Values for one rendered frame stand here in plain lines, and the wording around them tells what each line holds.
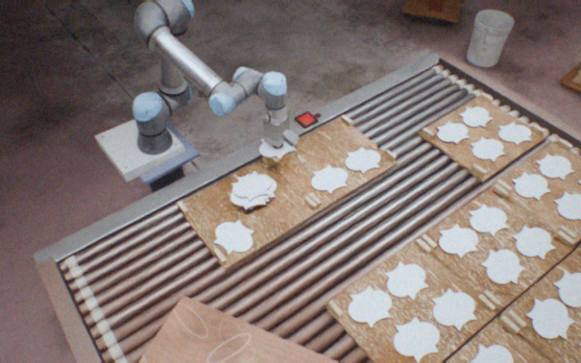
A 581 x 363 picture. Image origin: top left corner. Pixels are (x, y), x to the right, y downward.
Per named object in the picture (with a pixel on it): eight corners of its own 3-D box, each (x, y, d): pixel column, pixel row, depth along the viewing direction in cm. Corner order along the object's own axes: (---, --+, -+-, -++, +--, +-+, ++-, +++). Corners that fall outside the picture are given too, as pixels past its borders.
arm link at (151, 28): (118, 6, 149) (229, 105, 146) (143, -7, 155) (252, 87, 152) (116, 32, 159) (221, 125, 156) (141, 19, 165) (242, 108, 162)
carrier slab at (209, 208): (177, 207, 178) (176, 205, 176) (265, 159, 193) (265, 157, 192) (225, 271, 159) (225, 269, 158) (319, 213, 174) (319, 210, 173)
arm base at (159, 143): (131, 140, 203) (126, 123, 195) (161, 127, 209) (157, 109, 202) (148, 159, 195) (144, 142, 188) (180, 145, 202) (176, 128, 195)
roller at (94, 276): (71, 287, 161) (66, 280, 158) (450, 80, 234) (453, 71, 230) (76, 298, 159) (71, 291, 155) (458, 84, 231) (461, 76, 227)
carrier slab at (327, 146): (265, 159, 193) (265, 157, 192) (341, 119, 208) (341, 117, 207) (319, 213, 174) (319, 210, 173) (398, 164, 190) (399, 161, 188)
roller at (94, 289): (76, 298, 159) (71, 291, 155) (458, 84, 231) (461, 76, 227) (81, 308, 156) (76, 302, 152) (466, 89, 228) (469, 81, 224)
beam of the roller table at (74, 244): (38, 262, 170) (32, 254, 166) (430, 61, 248) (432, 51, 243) (46, 278, 166) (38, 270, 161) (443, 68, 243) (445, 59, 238)
